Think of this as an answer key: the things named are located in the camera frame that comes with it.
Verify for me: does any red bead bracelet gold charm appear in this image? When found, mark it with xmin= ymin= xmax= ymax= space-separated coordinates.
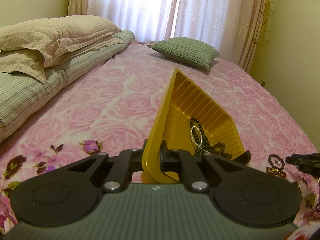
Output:
xmin=265 ymin=167 xmax=286 ymax=178

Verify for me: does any white pearl bracelet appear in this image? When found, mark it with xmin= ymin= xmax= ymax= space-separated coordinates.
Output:
xmin=190 ymin=126 xmax=203 ymax=146

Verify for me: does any dark wooden bead necklace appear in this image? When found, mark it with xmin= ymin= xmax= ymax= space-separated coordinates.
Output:
xmin=189 ymin=116 xmax=233 ymax=159

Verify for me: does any dark bead bracelet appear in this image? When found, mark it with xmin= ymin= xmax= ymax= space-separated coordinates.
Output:
xmin=268 ymin=153 xmax=286 ymax=169

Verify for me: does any yellow plastic tray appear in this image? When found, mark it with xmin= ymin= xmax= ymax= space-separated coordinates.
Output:
xmin=140 ymin=68 xmax=245 ymax=184

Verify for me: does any pink rose bed blanket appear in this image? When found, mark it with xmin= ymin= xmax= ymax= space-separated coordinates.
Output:
xmin=1 ymin=43 xmax=316 ymax=233

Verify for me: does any green checked cushion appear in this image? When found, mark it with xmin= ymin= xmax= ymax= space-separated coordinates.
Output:
xmin=148 ymin=37 xmax=220 ymax=71

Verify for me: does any green striped folded quilt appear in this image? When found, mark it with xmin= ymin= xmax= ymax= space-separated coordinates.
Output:
xmin=1 ymin=30 xmax=135 ymax=141

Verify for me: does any wooden coat rack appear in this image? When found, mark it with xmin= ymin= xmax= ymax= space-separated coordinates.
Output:
xmin=249 ymin=0 xmax=268 ymax=49

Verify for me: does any white sheer curtain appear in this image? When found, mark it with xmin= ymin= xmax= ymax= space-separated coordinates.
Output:
xmin=86 ymin=0 xmax=251 ymax=66

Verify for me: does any beige pillow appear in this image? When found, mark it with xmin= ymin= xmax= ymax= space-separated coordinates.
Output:
xmin=1 ymin=15 xmax=123 ymax=83

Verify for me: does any beige drape curtain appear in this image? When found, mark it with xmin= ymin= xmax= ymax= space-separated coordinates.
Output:
xmin=67 ymin=0 xmax=270 ymax=73

